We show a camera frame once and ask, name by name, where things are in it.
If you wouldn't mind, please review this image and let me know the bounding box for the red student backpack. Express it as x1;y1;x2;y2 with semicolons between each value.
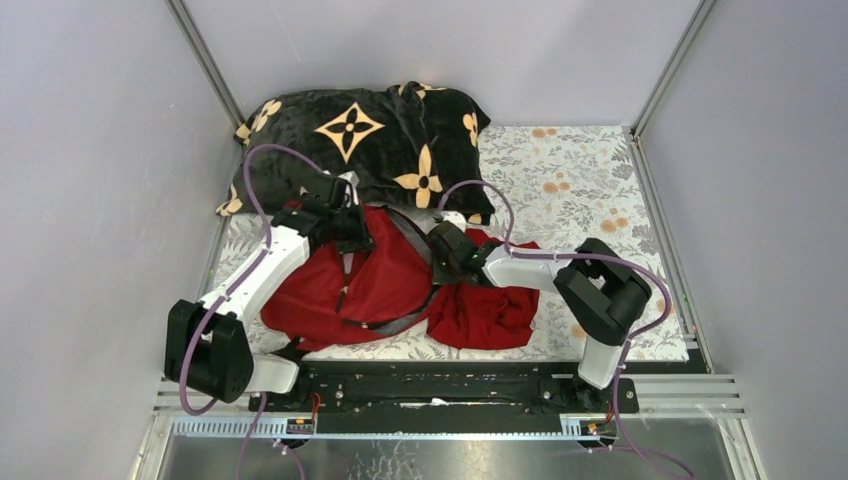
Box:
260;206;438;352

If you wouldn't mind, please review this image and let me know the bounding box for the black floral plush blanket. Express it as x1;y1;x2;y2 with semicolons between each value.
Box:
215;81;495;225

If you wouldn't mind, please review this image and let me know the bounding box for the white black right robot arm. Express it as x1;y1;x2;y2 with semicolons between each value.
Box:
426;213;664;412

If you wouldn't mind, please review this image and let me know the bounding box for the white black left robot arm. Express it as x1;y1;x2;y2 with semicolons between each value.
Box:
164;171;374;411

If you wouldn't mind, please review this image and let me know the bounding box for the red cloth garment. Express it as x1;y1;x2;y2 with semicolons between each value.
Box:
427;228;541;351

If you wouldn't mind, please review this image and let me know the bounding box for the floral patterned table mat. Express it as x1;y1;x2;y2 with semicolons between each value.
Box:
192;125;690;362

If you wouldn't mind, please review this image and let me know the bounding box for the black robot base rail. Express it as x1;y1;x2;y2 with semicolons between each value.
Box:
265;361;640;434

